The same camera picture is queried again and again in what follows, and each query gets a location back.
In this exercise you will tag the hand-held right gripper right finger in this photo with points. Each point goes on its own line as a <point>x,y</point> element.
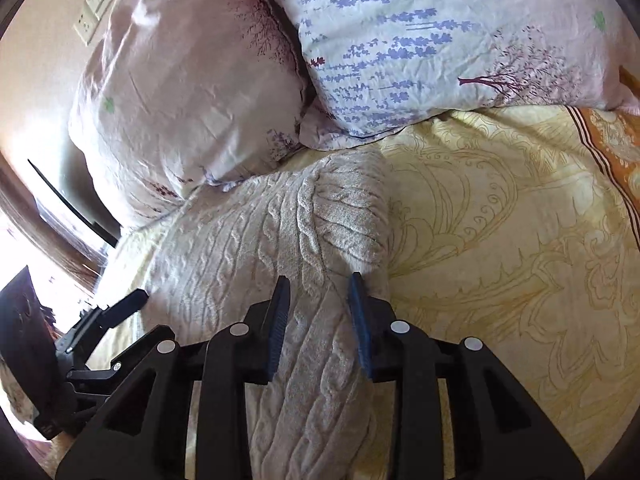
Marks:
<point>361,325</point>

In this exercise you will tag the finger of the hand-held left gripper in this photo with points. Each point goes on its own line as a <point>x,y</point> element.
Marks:
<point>127,305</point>
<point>95,374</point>

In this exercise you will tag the white wall socket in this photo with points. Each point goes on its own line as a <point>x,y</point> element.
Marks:
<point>86,27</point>

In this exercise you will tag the pink floral pillow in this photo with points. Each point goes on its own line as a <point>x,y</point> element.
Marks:
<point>190,80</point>

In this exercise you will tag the brown wooden ledge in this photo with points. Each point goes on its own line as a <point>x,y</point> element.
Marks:
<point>50,230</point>

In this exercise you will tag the white lavender print pillow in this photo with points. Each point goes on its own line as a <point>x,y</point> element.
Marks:
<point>430,35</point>

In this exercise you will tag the yellow orange patterned bed sheet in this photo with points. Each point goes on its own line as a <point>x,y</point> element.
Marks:
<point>500,240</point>

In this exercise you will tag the dark window frame bar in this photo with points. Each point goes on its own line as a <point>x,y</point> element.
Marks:
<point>75,205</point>

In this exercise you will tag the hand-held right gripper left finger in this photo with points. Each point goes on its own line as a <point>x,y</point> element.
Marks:
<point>277,330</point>

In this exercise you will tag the wooden bed headboard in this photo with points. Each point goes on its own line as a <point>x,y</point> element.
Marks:
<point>629,77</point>

